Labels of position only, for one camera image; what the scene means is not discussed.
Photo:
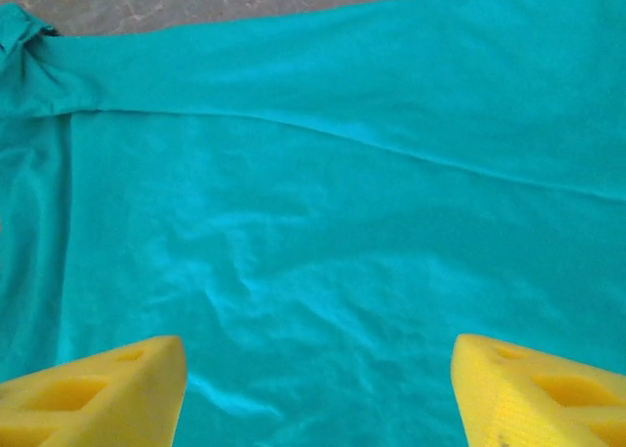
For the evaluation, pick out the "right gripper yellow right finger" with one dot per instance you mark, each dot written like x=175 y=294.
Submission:
x=499 y=398

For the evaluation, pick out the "teal t-shirt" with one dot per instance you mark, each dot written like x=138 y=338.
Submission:
x=313 y=212

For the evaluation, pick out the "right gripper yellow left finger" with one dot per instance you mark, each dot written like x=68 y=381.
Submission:
x=122 y=398

